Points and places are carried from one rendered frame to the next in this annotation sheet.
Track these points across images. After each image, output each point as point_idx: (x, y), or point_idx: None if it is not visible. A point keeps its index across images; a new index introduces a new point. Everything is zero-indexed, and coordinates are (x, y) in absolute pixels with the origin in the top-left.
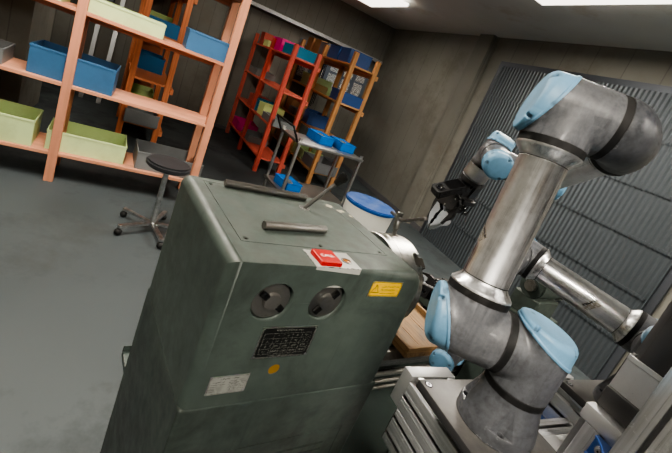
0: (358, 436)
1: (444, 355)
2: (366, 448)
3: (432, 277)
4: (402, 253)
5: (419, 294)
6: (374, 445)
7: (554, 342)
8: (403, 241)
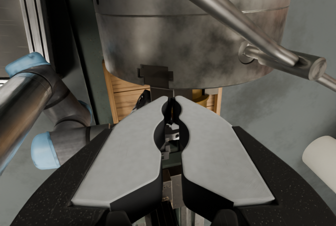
0: (96, 22)
1: (13, 64)
2: (84, 23)
3: (166, 134)
4: (164, 24)
5: (106, 66)
6: (86, 34)
7: None
8: (215, 61)
